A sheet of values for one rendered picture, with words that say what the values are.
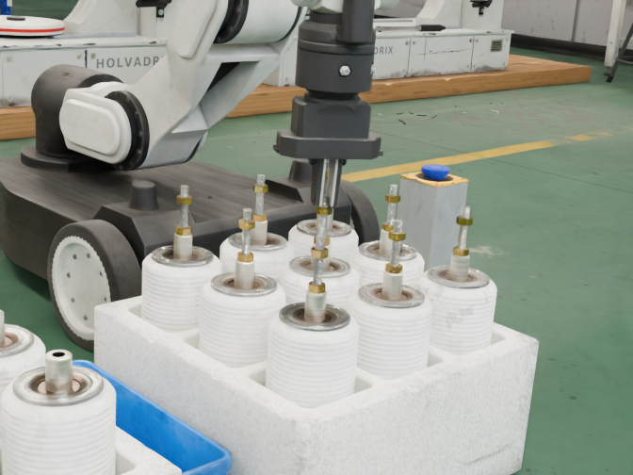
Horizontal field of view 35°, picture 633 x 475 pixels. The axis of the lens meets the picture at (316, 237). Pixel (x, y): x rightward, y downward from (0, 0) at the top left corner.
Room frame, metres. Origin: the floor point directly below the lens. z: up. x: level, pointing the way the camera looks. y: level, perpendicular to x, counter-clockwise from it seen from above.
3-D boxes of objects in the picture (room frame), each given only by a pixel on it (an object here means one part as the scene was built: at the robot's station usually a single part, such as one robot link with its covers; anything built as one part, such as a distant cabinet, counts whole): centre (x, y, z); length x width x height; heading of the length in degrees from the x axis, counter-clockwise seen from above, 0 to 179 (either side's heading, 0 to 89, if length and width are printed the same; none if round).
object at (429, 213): (1.41, -0.16, 0.16); 0.07 x 0.07 x 0.31; 44
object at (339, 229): (1.32, -0.01, 0.25); 0.08 x 0.08 x 0.01
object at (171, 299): (1.15, 0.16, 0.16); 0.10 x 0.10 x 0.18
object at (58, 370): (0.78, 0.21, 0.26); 0.02 x 0.02 x 0.03
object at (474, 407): (1.15, -0.01, 0.09); 0.39 x 0.39 x 0.18; 44
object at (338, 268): (1.15, -0.01, 0.25); 0.08 x 0.08 x 0.01
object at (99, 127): (1.83, 0.35, 0.28); 0.21 x 0.20 x 0.13; 46
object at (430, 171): (1.41, -0.16, 0.32); 0.04 x 0.04 x 0.02
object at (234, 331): (1.07, 0.08, 0.16); 0.10 x 0.10 x 0.18
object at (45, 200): (1.81, 0.33, 0.19); 0.64 x 0.52 x 0.33; 46
